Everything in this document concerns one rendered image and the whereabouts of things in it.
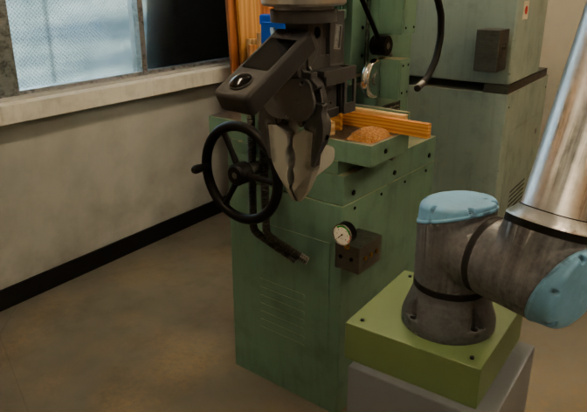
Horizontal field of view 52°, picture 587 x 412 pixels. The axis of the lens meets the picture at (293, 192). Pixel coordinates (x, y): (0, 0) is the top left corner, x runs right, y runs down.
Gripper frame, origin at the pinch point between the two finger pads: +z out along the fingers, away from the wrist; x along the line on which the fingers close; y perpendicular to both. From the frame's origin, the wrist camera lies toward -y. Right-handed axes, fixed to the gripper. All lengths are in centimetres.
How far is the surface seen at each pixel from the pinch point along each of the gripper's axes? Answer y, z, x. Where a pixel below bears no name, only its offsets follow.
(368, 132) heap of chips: 84, 16, 42
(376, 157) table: 82, 22, 38
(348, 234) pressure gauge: 73, 42, 40
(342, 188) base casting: 79, 32, 47
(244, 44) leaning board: 187, 11, 185
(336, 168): 79, 27, 49
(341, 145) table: 79, 20, 47
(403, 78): 114, 7, 48
